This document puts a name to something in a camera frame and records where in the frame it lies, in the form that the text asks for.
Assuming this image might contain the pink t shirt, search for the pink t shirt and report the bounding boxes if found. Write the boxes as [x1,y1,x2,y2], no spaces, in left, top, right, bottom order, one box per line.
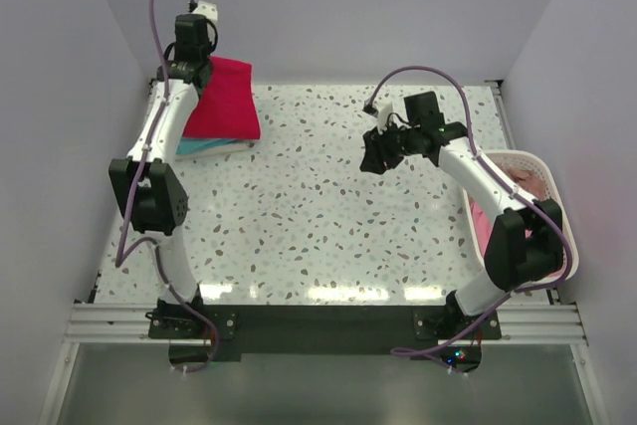
[466,197,579,277]

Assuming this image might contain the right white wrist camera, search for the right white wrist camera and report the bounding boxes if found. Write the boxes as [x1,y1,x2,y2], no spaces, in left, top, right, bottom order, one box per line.
[363,100,393,134]

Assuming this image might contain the folded teal t shirt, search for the folded teal t shirt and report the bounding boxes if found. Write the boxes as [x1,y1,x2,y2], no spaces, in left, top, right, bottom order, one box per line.
[176,137,234,156]

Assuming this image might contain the red t shirt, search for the red t shirt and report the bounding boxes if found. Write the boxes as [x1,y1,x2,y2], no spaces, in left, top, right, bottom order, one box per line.
[183,56,261,140]

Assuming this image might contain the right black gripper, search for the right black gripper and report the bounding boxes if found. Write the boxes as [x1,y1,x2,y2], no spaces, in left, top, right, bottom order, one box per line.
[360,117,421,175]

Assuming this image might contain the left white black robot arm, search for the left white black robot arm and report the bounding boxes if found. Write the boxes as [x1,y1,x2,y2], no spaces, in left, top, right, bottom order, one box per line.
[108,13,217,337]

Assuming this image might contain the aluminium frame rail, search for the aluminium frame rail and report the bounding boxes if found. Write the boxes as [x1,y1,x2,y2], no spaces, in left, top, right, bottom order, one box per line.
[63,304,588,345]

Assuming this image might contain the white plastic laundry basket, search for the white plastic laundry basket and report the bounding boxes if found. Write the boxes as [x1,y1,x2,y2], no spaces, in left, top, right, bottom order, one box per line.
[462,149,577,266]

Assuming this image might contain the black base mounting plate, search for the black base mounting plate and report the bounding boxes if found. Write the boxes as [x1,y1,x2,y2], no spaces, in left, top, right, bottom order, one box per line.
[148,302,502,372]

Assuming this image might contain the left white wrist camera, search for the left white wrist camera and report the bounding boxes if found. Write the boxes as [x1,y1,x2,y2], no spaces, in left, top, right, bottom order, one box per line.
[191,0,219,24]

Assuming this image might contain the folded cream t shirt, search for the folded cream t shirt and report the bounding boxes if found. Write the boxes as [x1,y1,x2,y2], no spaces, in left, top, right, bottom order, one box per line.
[175,139,254,160]

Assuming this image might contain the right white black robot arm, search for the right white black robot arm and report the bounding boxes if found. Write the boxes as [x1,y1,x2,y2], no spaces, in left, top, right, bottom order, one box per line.
[360,92,563,338]

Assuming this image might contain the beige t shirt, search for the beige t shirt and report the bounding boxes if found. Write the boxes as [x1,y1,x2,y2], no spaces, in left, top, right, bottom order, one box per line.
[504,167,546,200]

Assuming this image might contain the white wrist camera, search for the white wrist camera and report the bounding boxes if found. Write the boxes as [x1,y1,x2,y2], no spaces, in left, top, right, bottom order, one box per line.
[363,100,393,134]
[191,0,219,24]

